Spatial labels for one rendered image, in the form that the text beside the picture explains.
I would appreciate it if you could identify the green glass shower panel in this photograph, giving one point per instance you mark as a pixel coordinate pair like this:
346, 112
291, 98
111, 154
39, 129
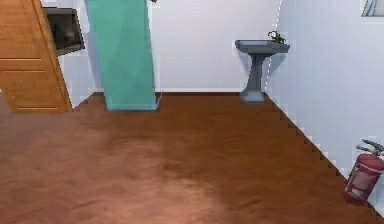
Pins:
124, 56

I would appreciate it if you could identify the brown wooden door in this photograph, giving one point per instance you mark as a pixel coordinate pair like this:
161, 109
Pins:
26, 56

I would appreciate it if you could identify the red fire extinguisher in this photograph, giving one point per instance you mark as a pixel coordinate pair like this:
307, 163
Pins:
364, 175

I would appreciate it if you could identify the white framed window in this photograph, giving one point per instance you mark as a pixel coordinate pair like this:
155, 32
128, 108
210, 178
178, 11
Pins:
374, 7

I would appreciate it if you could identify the grey pedestal sink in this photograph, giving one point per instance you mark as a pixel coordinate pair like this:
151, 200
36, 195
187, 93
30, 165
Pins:
257, 63

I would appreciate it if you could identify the dark framed wall picture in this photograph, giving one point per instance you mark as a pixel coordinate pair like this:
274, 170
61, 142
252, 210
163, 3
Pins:
65, 30

